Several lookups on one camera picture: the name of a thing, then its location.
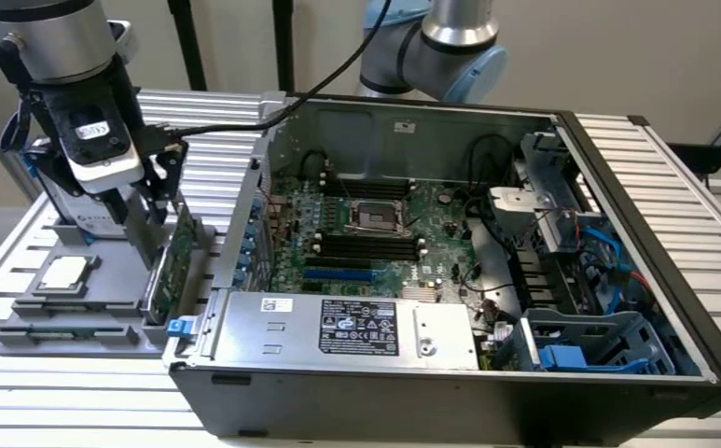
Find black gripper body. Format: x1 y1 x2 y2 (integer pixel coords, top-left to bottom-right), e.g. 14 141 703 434
23 55 172 200

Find black expansion slot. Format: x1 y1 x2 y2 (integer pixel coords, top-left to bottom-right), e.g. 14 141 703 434
303 255 375 271

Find blue expansion slot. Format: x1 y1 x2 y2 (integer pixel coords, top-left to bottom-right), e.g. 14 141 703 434
300 267 379 282

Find silver disk with label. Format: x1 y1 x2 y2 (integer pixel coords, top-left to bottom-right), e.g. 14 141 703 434
43 175 130 245

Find black tripod pole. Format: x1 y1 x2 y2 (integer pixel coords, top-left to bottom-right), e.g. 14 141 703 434
270 0 298 92
166 0 210 92

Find green graphics card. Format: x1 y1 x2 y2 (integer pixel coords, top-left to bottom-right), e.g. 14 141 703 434
123 198 207 327

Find silver CPU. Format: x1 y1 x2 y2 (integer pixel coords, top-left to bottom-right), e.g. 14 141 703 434
34 255 102 291

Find grey parts rack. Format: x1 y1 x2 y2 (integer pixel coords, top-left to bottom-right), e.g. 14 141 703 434
0 200 228 359

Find green RAM stick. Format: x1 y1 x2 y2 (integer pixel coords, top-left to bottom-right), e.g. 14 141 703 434
20 328 103 341

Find metal CPU socket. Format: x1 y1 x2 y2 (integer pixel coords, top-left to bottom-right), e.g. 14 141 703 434
342 197 417 235

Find silver power supply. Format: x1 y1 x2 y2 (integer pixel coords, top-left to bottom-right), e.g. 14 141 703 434
212 291 481 373

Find green motherboard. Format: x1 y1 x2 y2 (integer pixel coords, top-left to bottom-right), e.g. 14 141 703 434
258 175 527 323

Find silver chipset heat sink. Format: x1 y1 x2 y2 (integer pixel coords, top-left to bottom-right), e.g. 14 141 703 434
405 286 441 308

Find grey metal drive cage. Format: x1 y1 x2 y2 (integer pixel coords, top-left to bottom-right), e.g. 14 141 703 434
487 132 611 256

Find black open PC case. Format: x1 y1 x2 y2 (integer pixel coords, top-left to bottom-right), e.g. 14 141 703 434
164 91 721 447

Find grey disk bay with blue clip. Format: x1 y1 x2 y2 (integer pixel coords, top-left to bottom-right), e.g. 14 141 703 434
517 306 679 375

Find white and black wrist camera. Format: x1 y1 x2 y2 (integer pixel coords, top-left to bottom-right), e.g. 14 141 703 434
63 107 146 194

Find blue gripper cable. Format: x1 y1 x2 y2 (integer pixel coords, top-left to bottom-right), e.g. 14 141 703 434
0 91 47 181

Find black camera cable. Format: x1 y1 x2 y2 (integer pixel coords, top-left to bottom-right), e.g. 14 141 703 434
160 0 394 140

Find blue wire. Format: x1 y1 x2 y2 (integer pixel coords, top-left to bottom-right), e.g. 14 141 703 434
574 222 655 323

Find red wire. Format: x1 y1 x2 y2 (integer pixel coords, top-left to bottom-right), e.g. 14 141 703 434
626 268 657 300

